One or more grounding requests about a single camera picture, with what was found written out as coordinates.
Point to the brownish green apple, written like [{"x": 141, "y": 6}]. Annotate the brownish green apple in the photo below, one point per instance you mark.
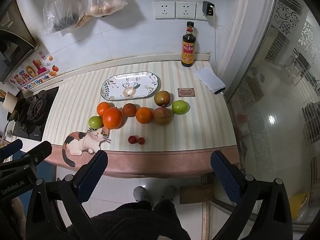
[{"x": 162, "y": 98}]

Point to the black charger plug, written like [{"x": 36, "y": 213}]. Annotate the black charger plug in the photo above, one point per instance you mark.
[{"x": 208, "y": 8}]

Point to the dark soy sauce bottle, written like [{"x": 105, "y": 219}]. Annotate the dark soy sauce bottle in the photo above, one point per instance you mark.
[{"x": 188, "y": 47}]

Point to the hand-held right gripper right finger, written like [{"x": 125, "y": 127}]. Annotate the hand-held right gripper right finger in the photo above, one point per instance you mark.
[{"x": 223, "y": 175}]

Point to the large green fruit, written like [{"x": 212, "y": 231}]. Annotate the large green fruit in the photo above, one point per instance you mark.
[{"x": 179, "y": 107}]

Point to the patterned glass sliding door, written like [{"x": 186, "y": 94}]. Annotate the patterned glass sliding door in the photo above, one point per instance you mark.
[{"x": 275, "y": 105}]

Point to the dark reddish orange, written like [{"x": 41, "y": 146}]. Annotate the dark reddish orange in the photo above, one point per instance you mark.
[{"x": 129, "y": 110}]

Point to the black phone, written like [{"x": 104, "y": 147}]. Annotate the black phone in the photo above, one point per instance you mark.
[{"x": 219, "y": 91}]

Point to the person's left forearm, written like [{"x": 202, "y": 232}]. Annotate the person's left forearm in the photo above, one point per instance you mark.
[{"x": 18, "y": 210}]

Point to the small orange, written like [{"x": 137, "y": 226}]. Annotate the small orange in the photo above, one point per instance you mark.
[{"x": 102, "y": 108}]

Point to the grey slipper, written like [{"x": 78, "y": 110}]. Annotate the grey slipper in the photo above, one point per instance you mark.
[{"x": 141, "y": 193}]

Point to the small green fruit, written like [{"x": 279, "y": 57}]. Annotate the small green fruit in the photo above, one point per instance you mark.
[{"x": 95, "y": 122}]

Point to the range hood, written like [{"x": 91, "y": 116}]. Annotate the range hood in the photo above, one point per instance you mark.
[{"x": 12, "y": 42}]

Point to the oval floral ceramic plate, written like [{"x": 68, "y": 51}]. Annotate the oval floral ceramic plate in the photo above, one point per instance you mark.
[{"x": 130, "y": 86}]

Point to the large orange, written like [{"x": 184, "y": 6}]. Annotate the large orange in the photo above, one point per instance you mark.
[{"x": 112, "y": 118}]

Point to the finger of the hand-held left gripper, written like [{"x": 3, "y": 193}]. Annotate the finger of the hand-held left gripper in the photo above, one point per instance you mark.
[
  {"x": 40, "y": 152},
  {"x": 10, "y": 147}
]

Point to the clear plastic bag dark contents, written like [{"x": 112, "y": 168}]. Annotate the clear plastic bag dark contents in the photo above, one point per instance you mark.
[{"x": 62, "y": 17}]

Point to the cherry tomato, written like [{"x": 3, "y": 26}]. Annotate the cherry tomato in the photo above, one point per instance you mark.
[
  {"x": 141, "y": 140},
  {"x": 132, "y": 139}
]

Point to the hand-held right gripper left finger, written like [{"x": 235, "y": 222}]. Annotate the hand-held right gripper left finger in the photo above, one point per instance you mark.
[{"x": 92, "y": 175}]

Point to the colourful sticker box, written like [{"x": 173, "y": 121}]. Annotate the colourful sticker box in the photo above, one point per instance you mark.
[{"x": 32, "y": 73}]

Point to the white wall socket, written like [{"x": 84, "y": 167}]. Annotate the white wall socket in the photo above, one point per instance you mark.
[
  {"x": 164, "y": 10},
  {"x": 199, "y": 11},
  {"x": 185, "y": 10}
]

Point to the striped tablecloth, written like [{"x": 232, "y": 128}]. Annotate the striped tablecloth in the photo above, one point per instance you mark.
[{"x": 195, "y": 127}]

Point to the person's dark trousers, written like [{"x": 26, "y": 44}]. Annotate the person's dark trousers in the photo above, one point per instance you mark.
[{"x": 140, "y": 222}]

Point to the red apple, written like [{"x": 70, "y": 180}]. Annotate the red apple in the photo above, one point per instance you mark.
[{"x": 162, "y": 116}]

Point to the brown tablecloth label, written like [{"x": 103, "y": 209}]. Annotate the brown tablecloth label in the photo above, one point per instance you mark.
[{"x": 186, "y": 91}]

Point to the medium orange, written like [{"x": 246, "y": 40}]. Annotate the medium orange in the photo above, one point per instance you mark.
[{"x": 144, "y": 115}]

